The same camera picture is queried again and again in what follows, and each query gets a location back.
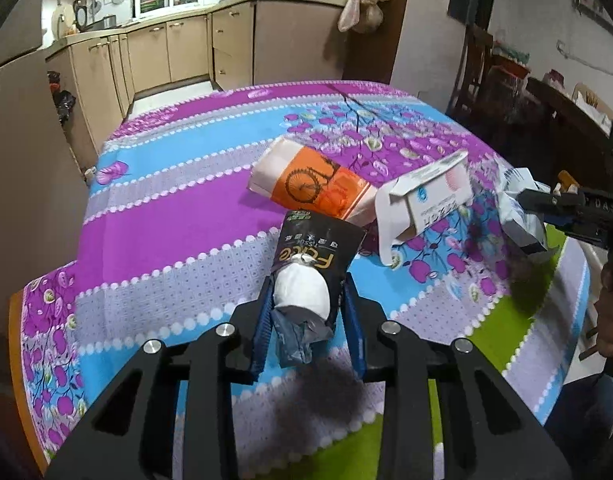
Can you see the hanging pink cloth bags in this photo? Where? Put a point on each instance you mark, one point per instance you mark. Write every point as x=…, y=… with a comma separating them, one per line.
x=361, y=16

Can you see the beige kitchen cabinets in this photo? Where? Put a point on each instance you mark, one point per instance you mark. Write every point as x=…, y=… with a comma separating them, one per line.
x=233, y=44

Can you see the white blue plastic mailer bag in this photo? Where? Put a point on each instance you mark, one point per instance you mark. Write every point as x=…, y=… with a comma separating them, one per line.
x=525, y=230

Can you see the white pink medicine box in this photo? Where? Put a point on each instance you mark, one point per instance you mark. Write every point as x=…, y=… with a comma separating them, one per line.
x=408, y=205

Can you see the orange white paper package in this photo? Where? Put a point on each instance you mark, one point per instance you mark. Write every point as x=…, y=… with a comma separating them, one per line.
x=297, y=177

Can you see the floral purple blue tablecloth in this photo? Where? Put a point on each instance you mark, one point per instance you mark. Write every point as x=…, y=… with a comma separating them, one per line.
x=173, y=240

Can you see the dark wooden chair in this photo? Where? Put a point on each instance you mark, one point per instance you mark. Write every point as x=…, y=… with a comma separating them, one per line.
x=490, y=80

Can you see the dark wooden dining table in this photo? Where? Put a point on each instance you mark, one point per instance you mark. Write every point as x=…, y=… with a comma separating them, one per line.
x=565, y=138

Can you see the framed wall picture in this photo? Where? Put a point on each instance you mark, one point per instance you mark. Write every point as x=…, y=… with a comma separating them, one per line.
x=595, y=11

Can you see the white tissue wad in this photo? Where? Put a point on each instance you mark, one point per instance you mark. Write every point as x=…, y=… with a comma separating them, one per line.
x=299, y=284

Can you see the black Force snack packet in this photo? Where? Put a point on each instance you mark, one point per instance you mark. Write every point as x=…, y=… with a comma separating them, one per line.
x=333, y=243

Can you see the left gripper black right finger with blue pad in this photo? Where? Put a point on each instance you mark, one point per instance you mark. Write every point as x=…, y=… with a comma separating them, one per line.
x=487, y=430

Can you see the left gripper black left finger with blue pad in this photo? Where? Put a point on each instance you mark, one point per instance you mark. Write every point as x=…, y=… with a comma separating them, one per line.
x=128, y=432

